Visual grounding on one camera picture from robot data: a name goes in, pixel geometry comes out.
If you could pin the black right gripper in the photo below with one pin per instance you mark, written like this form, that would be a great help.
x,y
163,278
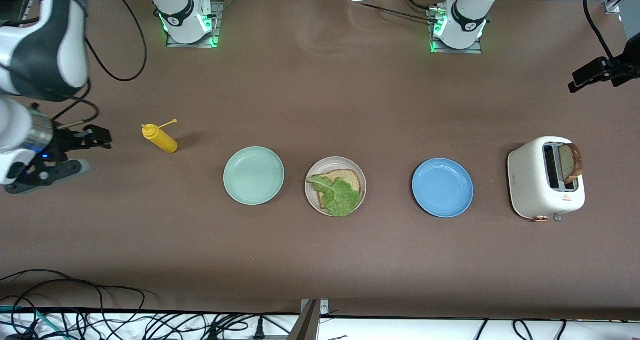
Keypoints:
x,y
64,141

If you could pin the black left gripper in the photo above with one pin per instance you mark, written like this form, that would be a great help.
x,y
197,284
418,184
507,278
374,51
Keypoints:
x,y
625,61

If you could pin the yellow squeeze bottle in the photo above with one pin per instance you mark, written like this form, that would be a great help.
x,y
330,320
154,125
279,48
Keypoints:
x,y
162,141

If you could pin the green lettuce leaf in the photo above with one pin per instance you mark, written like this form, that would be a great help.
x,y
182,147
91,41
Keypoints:
x,y
340,200

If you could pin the brown toasted bread slice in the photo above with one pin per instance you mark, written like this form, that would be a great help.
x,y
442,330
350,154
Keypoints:
x,y
350,177
570,162

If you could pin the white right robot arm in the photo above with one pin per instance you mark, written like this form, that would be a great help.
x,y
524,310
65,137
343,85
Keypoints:
x,y
12,125

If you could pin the mint green plate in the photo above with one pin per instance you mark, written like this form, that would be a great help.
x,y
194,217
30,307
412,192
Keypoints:
x,y
254,176

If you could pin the blue plate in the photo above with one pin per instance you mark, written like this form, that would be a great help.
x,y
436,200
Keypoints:
x,y
443,188

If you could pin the beige plate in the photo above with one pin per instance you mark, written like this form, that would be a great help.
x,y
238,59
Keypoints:
x,y
320,167

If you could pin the white toaster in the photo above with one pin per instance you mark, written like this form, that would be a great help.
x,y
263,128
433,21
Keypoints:
x,y
525,180

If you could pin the black power plug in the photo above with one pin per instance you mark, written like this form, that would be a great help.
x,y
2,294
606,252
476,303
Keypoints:
x,y
259,328

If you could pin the brown table cover mat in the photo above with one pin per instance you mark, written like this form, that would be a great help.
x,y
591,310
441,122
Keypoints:
x,y
320,260

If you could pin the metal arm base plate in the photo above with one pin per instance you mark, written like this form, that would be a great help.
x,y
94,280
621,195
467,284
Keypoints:
x,y
452,51
217,30

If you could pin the aluminium table bracket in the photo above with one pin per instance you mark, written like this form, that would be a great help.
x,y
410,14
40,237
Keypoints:
x,y
312,310

